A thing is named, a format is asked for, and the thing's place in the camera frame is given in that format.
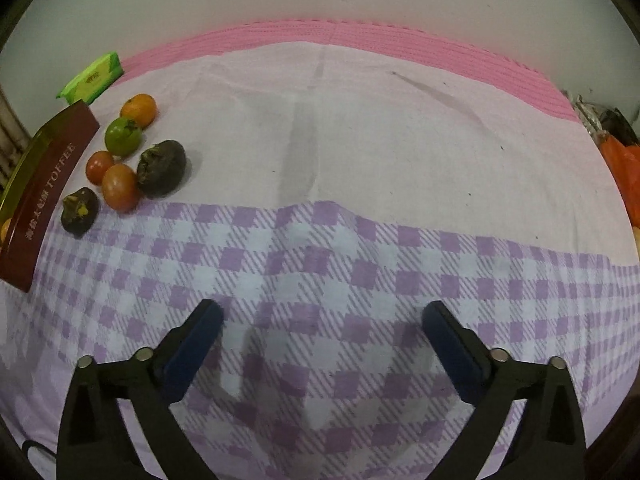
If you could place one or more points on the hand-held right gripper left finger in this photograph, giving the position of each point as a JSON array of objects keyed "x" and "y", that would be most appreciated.
[{"x": 192, "y": 355}]

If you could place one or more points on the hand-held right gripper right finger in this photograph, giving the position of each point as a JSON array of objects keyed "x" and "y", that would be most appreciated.
[{"x": 452, "y": 355}]

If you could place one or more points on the large red tomato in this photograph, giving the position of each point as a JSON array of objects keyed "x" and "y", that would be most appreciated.
[{"x": 120, "y": 188}]

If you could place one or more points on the dark brown mangosteen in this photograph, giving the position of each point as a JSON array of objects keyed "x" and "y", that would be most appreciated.
[
  {"x": 162, "y": 167},
  {"x": 80, "y": 212}
]

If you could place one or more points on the small red tomato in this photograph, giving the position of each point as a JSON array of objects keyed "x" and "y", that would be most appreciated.
[{"x": 99, "y": 167}]

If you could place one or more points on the maroon and gold tin box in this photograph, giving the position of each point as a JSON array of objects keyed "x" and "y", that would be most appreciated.
[{"x": 45, "y": 185}]

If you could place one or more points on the oval orange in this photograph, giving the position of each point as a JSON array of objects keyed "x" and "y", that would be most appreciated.
[{"x": 4, "y": 230}]

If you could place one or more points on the green tomato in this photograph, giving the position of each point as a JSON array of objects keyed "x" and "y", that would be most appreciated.
[{"x": 121, "y": 137}]

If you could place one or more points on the orange tangerine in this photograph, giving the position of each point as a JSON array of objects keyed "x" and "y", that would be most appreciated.
[{"x": 139, "y": 110}]

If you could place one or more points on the purple checked tablecloth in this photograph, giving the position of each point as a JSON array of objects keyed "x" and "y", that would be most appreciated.
[{"x": 350, "y": 240}]

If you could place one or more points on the orange plastic bag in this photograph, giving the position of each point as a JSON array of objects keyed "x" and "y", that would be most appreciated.
[{"x": 625, "y": 165}]

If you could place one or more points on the brown wooden furniture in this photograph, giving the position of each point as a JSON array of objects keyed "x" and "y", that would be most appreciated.
[{"x": 7, "y": 145}]

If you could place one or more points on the green tissue pack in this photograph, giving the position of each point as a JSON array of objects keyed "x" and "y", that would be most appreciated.
[{"x": 90, "y": 77}]

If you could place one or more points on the pink foam mat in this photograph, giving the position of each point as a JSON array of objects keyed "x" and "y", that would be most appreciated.
[{"x": 400, "y": 40}]

